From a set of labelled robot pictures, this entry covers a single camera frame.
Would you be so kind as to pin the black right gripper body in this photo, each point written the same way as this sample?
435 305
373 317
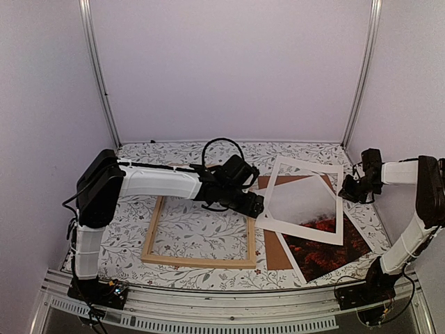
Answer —
358 191

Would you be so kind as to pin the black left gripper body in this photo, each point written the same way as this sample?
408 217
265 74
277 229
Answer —
231 201

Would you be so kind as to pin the white mat board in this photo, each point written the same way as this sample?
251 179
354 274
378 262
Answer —
310 207

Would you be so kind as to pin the red forest landscape photo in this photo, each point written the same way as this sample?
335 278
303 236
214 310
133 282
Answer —
315 259

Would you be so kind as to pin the clear acrylic glazing sheet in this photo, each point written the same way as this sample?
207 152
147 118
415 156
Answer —
186 230

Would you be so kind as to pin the light wooden picture frame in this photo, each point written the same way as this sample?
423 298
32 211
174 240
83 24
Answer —
194 262

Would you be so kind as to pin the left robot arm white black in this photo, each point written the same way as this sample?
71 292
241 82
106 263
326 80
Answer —
109 178

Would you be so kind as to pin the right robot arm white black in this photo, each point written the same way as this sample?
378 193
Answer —
426 175

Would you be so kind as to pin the brown backing board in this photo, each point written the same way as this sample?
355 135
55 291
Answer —
276 258

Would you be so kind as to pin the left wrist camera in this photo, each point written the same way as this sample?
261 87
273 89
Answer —
238 173

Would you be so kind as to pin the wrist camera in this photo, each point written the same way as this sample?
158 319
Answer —
238 173
371 161

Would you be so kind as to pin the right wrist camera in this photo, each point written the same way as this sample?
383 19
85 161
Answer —
371 161

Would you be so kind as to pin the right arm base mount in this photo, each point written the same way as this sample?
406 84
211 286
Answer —
377 287

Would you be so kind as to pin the aluminium front rail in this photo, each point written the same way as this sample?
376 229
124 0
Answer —
162 310

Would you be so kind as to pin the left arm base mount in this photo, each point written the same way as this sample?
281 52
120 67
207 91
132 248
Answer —
110 294

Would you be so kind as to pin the right aluminium corner post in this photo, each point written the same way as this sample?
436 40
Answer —
369 48

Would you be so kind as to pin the aluminium corner post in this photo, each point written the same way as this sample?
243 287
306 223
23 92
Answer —
369 48
88 28

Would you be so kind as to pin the left aluminium corner post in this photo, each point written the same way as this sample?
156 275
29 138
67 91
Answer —
88 28

